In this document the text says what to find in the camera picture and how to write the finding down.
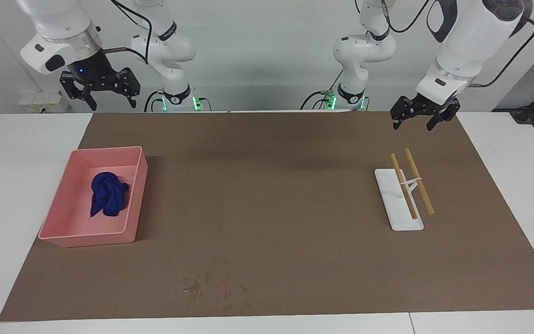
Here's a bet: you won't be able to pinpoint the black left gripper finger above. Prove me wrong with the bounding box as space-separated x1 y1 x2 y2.
426 99 461 131
390 96 421 130

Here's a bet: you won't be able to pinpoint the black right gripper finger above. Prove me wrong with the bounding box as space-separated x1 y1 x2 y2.
109 68 141 109
59 71 97 111

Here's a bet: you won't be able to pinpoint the blue towel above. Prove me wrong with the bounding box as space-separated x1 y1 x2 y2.
90 172 130 221

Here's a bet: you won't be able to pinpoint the white towel rack base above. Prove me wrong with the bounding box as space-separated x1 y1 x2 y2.
374 168 425 231

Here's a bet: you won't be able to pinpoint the wooden rack rod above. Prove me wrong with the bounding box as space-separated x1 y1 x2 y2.
404 148 435 215
390 153 419 220

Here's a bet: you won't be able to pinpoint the pink plastic bin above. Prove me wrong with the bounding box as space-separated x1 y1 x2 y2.
38 146 149 248

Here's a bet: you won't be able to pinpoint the brown table mat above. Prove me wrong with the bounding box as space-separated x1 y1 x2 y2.
0 110 534 322

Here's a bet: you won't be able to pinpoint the black right base cables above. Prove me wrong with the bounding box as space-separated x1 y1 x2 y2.
144 90 165 112

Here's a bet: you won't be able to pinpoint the black base cables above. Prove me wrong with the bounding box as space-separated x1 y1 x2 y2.
144 90 165 112
300 70 344 110

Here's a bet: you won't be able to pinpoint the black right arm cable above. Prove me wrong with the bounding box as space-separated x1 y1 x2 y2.
102 0 154 65

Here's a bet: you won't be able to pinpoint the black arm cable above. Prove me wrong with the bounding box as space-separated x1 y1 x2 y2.
385 0 534 89
102 0 154 65

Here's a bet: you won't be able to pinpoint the white wall socket box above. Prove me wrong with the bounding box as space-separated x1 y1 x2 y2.
19 90 70 113

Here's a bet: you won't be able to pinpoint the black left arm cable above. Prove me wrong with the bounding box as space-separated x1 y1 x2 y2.
385 0 534 89

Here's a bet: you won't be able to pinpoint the black left base cables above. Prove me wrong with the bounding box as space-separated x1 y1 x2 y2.
300 70 344 110

